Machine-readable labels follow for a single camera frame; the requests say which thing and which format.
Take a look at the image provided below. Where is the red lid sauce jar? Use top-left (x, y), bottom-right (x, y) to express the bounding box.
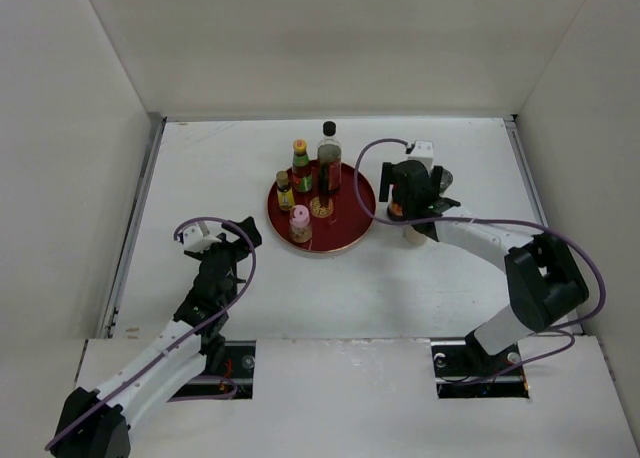
top-left (387, 185), bottom-right (406, 222)

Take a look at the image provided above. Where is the green lid spice shaker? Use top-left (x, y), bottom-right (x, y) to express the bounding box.
top-left (404, 226), bottom-right (429, 246)

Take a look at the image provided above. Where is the tall dark vinegar bottle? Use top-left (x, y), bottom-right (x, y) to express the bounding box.
top-left (317, 121), bottom-right (342, 195)

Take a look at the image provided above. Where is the green label chili sauce bottle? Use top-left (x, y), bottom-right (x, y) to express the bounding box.
top-left (292, 139), bottom-right (313, 193)

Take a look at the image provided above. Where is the pink lid spice shaker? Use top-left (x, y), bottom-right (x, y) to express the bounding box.
top-left (289, 205), bottom-right (312, 244)

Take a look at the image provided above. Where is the yellow label small bottle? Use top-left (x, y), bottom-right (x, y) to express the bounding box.
top-left (276, 170), bottom-right (295, 211)

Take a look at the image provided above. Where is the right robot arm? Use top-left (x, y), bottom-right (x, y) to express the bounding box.
top-left (379, 160), bottom-right (589, 374)

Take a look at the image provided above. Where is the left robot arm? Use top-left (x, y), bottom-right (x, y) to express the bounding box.
top-left (45, 217), bottom-right (262, 457)

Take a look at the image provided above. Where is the grey lid salt grinder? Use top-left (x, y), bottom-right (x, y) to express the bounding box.
top-left (439, 168), bottom-right (453, 193)

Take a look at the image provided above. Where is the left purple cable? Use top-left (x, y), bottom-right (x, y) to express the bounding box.
top-left (44, 216), bottom-right (259, 453)

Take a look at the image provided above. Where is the purple cable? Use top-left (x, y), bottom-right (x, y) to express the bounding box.
top-left (352, 137), bottom-right (610, 385)
top-left (44, 216), bottom-right (259, 453)

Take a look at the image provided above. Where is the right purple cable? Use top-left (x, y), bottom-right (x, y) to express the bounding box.
top-left (352, 137), bottom-right (610, 385)

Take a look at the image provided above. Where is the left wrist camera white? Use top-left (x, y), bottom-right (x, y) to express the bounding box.
top-left (177, 221), bottom-right (222, 253)

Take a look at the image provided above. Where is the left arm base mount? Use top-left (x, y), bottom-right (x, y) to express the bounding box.
top-left (170, 341), bottom-right (257, 402)

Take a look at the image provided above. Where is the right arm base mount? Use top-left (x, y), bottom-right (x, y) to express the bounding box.
top-left (431, 340), bottom-right (529, 399)

